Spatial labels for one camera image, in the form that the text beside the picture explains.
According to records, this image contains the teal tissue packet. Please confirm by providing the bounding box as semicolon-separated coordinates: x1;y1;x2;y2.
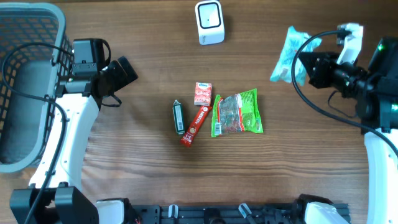
270;26;322;85

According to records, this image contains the dark green gum pack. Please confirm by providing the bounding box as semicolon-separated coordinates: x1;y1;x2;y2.
173;100;185;135

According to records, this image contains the small red carton box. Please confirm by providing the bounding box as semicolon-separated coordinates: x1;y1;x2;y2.
194;82;212;106

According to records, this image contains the green Haribo gummy bag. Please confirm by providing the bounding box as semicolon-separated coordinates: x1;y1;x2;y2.
211;88;264;138

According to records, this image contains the red Nescafe stick sachet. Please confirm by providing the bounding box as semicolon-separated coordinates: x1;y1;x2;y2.
180;106;212;147

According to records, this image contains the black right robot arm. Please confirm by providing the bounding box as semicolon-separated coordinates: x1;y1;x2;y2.
294;37;397;223

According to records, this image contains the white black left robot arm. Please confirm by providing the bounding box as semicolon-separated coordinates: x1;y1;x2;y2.
1;39;137;223

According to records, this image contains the white barcode scanner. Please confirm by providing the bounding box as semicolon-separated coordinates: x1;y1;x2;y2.
195;0;225;45

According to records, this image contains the grey plastic shopping basket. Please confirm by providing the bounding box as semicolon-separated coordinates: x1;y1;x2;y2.
1;2;73;173

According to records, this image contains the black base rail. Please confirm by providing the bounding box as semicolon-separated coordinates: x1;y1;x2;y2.
133;202;311;224

